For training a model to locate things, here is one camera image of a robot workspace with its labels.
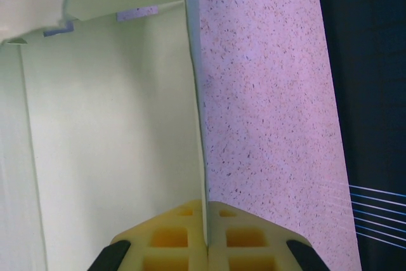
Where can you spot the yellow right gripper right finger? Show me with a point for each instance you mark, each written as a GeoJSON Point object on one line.
{"type": "Point", "coordinates": [250, 242]}

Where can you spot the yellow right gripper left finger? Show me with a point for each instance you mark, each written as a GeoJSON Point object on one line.
{"type": "Point", "coordinates": [168, 242]}

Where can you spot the light green paper box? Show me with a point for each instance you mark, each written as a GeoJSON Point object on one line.
{"type": "Point", "coordinates": [111, 125]}

